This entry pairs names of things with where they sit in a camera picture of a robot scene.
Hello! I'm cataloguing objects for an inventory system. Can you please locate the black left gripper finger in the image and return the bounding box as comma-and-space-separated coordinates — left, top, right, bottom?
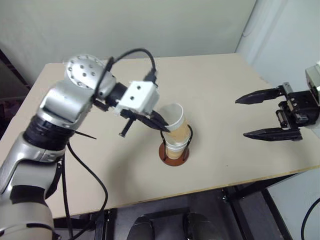
136, 116, 172, 133
149, 110, 170, 127

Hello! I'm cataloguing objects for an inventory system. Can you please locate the black metal table frame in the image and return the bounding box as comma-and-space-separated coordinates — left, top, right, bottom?
53, 171, 288, 240

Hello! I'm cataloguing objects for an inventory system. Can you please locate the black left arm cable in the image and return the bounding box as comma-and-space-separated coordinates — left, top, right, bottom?
59, 141, 109, 240

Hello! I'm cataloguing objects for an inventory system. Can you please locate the dark shelf unit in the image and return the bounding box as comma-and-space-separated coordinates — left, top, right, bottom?
0, 48, 32, 141

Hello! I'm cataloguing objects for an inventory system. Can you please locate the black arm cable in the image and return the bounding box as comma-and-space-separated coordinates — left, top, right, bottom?
59, 141, 109, 240
300, 196, 320, 240

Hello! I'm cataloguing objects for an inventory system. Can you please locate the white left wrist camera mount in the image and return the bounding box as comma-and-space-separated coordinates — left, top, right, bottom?
113, 80, 161, 118

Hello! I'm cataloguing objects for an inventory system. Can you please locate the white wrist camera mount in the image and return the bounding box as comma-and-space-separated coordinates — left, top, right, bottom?
304, 64, 320, 107
113, 80, 161, 118

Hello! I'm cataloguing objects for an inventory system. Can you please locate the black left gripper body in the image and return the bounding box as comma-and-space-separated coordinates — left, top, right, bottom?
118, 108, 154, 138

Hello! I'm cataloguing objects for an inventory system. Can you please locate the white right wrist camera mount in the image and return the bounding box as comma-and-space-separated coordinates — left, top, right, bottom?
304, 64, 320, 107

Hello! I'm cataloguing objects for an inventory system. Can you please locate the brown round cup holder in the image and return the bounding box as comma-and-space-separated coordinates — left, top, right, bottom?
158, 124, 195, 167

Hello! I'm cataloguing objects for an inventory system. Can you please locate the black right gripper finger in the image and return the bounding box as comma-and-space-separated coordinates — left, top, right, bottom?
234, 86, 286, 105
243, 126, 304, 142

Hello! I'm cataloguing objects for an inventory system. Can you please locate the dark rounded shape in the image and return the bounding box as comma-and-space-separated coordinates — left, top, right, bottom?
126, 213, 176, 240

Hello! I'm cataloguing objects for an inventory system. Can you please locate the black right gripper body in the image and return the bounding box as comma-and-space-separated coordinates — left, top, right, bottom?
275, 81, 319, 131

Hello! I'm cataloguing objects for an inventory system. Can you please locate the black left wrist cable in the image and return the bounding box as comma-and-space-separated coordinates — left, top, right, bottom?
93, 48, 159, 101

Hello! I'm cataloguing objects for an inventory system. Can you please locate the black cable tie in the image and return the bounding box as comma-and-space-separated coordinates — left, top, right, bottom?
73, 130, 98, 141

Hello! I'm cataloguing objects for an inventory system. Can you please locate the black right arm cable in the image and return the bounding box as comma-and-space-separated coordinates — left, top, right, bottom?
300, 196, 320, 240

